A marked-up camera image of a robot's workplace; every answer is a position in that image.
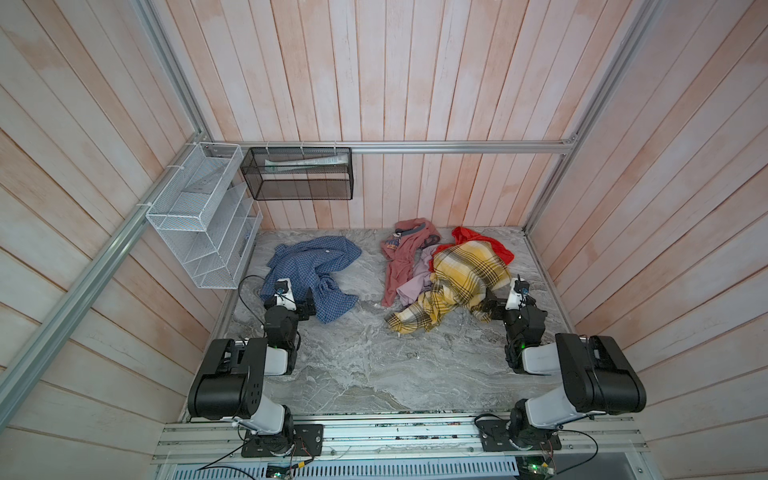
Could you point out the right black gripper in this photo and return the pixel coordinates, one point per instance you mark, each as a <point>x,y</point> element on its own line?
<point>500,306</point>

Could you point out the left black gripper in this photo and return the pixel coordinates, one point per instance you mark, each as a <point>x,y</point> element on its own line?
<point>301,308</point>

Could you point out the blue checkered shirt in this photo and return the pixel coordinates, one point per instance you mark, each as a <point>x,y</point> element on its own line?
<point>309,265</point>

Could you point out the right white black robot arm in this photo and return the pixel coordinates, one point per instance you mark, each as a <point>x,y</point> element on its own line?
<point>596,378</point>

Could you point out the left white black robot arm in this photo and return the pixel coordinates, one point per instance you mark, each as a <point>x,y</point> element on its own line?
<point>229,385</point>

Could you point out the red cloth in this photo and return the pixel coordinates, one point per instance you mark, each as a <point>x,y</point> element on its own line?
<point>463,235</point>

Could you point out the lilac cloth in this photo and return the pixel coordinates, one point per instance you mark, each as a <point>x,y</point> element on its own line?
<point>420,281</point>

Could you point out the yellow plaid shirt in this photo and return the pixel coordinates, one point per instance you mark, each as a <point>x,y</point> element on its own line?
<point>463,275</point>

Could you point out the maroon pink shirt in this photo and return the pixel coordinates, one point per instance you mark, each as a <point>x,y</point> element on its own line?
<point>400,250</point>

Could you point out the black mesh basket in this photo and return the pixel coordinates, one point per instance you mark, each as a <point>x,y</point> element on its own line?
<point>299,173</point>

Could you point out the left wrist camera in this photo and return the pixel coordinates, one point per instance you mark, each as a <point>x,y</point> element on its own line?
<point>283,295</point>

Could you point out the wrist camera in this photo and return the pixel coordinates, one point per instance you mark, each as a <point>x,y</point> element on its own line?
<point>283,295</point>
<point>518,295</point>

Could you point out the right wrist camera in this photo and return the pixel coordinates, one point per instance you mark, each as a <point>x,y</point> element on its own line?
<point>518,295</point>

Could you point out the white wire mesh shelf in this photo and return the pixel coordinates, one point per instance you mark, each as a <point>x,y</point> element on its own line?
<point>206,217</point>

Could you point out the aluminium mounting rail base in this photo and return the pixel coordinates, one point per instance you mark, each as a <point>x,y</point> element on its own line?
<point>390,436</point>

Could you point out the horizontal aluminium wall rail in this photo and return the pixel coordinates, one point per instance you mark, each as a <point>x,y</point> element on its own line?
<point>426,147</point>

